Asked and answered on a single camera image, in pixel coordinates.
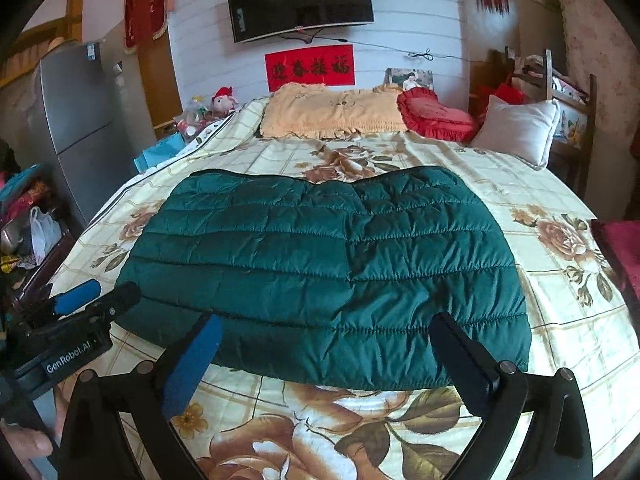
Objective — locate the blue paper bag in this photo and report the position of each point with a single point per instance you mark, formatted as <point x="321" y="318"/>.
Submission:
<point x="162" y="150"/>

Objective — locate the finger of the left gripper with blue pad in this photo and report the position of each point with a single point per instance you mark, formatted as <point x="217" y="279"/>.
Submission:
<point x="49" y="308"/>

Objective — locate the white plastic bag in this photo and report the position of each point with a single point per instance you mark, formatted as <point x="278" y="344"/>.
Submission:
<point x="45" y="233"/>

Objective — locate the clear bag of items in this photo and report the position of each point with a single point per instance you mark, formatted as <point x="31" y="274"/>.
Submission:
<point x="196" y="116"/>

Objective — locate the yellow ruffled pillow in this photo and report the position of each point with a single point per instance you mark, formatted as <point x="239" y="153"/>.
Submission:
<point x="313" y="111"/>

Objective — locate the wooden chair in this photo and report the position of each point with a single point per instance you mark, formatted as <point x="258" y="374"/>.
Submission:
<point x="572" y="142"/>

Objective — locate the white pillow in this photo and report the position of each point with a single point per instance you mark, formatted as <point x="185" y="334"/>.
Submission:
<point x="522" y="130"/>

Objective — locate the framed photo on bed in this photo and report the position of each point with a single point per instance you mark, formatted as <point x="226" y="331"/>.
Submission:
<point x="409" y="78"/>

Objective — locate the person's left hand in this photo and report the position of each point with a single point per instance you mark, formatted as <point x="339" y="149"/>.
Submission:
<point x="28" y="444"/>

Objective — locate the magenta blanket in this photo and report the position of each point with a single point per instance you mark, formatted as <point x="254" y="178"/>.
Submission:
<point x="619" y="242"/>

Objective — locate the red banner with characters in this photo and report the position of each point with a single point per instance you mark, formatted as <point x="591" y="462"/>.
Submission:
<point x="328" y="65"/>

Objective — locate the red ruffled cushion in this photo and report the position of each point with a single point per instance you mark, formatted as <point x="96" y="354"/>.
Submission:
<point x="424" y="115"/>

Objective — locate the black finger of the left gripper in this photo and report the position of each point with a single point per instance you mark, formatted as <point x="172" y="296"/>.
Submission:
<point x="96" y="315"/>

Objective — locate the red hanging wall pennant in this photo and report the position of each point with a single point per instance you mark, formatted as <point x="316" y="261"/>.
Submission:
<point x="144" y="22"/>

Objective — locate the grey refrigerator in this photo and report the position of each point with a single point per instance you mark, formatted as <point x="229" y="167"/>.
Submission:
<point x="88" y="121"/>

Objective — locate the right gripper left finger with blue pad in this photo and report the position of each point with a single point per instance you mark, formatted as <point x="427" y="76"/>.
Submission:
<point x="94" y="444"/>

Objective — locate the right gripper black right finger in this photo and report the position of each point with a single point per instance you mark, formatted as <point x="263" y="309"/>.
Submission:
<point x="557" y="442"/>

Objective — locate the dark green quilted jacket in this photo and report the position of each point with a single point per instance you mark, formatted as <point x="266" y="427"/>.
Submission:
<point x="330" y="284"/>

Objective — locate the pink pig plush toy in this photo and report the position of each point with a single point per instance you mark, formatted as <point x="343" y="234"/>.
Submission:
<point x="223" y="102"/>

